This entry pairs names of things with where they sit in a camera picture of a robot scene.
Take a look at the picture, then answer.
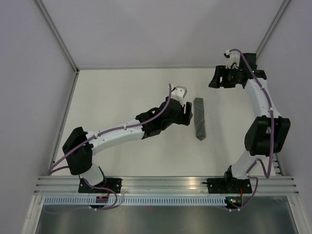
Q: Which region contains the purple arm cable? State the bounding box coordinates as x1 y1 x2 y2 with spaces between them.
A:
224 48 275 213
43 83 175 215

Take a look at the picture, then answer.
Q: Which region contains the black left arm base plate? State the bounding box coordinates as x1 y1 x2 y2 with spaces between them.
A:
78 177 122 194

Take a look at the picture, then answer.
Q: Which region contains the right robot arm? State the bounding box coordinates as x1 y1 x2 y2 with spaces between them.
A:
209 65 291 193

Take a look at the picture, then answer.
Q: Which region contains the grey cloth napkin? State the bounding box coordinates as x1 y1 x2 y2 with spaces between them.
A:
193 97 206 141

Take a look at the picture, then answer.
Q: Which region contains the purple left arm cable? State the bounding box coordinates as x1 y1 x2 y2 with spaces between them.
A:
43 83 175 215

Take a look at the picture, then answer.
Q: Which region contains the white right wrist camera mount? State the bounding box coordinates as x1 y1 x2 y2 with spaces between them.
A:
224 50 240 69

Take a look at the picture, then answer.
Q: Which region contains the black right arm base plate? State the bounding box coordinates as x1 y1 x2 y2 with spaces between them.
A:
206 178 253 195

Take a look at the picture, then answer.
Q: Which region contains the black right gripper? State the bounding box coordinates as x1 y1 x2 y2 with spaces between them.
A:
208 65 240 89

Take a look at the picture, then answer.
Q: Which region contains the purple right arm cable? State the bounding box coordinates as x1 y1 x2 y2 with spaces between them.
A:
224 48 275 213

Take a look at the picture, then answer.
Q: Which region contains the aluminium frame post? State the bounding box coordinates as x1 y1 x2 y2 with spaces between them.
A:
33 0 79 75
256 0 292 59

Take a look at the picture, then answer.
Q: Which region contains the aluminium frame post right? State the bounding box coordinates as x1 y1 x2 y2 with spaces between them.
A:
256 0 292 59

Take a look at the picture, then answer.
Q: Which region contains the aluminium frame post left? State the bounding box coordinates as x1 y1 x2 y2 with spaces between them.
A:
33 0 79 75

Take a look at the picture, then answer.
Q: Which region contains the white slotted cable duct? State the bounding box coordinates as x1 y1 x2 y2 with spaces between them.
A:
44 195 226 206

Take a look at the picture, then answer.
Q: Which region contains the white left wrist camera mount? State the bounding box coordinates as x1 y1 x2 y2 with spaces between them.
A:
171 86 187 107

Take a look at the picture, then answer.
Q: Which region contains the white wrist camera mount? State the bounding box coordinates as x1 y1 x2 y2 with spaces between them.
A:
224 50 240 69
171 86 187 107

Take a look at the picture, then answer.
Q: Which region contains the aluminium mounting rail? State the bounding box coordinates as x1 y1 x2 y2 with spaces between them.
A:
33 176 299 196

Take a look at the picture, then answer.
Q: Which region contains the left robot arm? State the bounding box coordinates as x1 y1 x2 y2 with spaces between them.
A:
62 98 193 193

